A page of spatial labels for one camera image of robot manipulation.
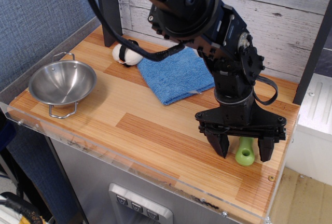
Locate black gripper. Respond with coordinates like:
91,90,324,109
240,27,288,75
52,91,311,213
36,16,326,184
195,93,286,162

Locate green handled grey spatula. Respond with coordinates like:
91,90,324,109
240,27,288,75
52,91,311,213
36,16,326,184
235,137,255,166

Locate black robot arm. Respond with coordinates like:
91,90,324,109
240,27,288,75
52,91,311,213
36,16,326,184
148,0,286,162

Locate white side cabinet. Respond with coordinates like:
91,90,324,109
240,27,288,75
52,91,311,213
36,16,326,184
286,74,331,185

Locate blue folded cloth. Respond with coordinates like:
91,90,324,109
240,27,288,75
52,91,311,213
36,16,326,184
137,48,214,105

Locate silver button control panel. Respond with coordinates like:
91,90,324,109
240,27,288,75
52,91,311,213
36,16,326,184
108,183,173,223

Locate white plush with black band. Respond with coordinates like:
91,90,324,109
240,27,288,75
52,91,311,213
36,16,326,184
112,44,143,67

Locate steel cabinet front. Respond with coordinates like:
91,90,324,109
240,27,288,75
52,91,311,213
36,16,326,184
51,139,235,223

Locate clear acrylic table guard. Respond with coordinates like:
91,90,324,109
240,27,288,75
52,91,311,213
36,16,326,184
1,92,289,223

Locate yellow object at corner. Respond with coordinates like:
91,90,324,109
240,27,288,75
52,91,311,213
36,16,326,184
19,215,34,224

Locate dark right vertical post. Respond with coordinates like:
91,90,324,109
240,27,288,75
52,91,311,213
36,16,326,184
293,0,331,105

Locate dark vertical post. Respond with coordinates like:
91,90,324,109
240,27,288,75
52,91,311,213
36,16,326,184
98,0,122,35
293,0,331,105

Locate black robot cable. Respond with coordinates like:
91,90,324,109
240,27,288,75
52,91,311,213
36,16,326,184
79,0,279,106

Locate steel bowl with handles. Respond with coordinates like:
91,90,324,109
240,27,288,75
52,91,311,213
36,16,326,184
28,52,97,119

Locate dark left vertical post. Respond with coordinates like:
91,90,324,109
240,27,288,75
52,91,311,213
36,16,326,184
98,0,122,35

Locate black corrugated hose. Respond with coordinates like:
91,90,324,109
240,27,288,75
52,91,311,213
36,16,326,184
0,198,45,224

